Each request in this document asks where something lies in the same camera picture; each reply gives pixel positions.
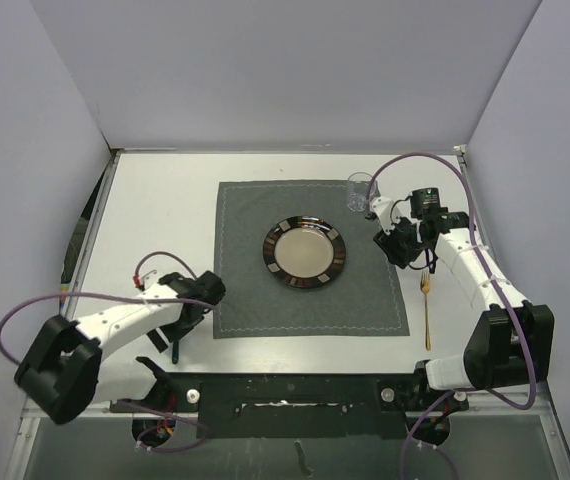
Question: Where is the gold fork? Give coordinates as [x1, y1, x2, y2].
[420, 269, 432, 351]

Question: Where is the gold spoon green handle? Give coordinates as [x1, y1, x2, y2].
[171, 339, 180, 365]

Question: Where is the clear drinking glass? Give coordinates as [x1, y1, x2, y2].
[346, 172, 380, 213]

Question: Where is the grey cloth placemat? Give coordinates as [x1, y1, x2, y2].
[213, 180, 409, 339]

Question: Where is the dark rimmed dinner plate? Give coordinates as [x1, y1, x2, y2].
[262, 216, 347, 290]

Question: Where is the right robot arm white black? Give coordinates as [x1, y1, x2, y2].
[370, 188, 555, 409]

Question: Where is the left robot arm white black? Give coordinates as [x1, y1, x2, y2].
[14, 271, 226, 425]

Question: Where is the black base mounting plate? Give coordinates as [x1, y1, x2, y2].
[110, 371, 469, 439]

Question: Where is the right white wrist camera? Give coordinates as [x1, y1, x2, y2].
[365, 197, 408, 236]

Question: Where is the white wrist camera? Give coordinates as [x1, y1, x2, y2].
[132, 269, 163, 292]
[365, 197, 408, 236]

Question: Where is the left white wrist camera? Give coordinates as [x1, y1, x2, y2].
[132, 269, 163, 292]

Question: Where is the aluminium frame rail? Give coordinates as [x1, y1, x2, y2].
[23, 372, 550, 417]

